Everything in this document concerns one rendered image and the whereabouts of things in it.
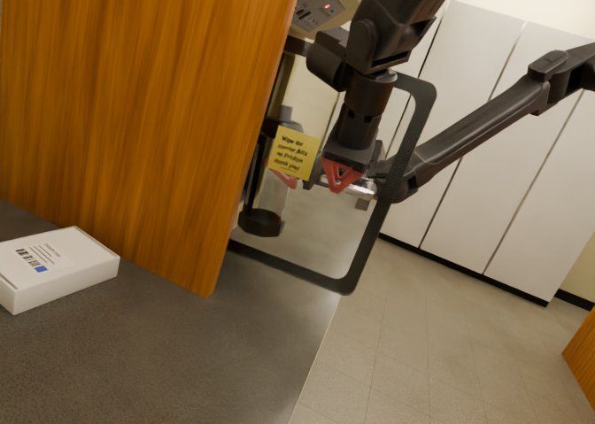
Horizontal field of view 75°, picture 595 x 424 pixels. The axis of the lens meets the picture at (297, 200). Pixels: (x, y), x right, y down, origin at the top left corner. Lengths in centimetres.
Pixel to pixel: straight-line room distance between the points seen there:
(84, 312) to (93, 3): 47
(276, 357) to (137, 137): 41
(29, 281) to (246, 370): 32
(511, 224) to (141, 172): 358
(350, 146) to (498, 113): 38
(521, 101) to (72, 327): 84
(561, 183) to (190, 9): 362
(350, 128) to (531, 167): 340
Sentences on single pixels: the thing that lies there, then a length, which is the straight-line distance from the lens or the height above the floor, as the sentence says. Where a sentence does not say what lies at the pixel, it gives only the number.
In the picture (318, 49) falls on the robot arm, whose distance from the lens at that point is 56.
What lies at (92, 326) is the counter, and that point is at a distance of 64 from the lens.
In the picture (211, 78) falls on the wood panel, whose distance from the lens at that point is 61.
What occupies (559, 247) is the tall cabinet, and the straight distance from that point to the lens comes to 412.
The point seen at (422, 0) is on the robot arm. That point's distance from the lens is 45.
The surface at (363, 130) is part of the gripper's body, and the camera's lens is 53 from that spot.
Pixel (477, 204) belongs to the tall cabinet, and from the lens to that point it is 387.
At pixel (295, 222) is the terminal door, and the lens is 70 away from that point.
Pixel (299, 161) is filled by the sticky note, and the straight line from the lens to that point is 67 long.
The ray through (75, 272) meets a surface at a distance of 67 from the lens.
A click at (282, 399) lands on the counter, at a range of 59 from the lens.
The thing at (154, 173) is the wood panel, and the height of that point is 112.
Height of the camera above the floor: 136
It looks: 19 degrees down
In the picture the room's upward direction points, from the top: 19 degrees clockwise
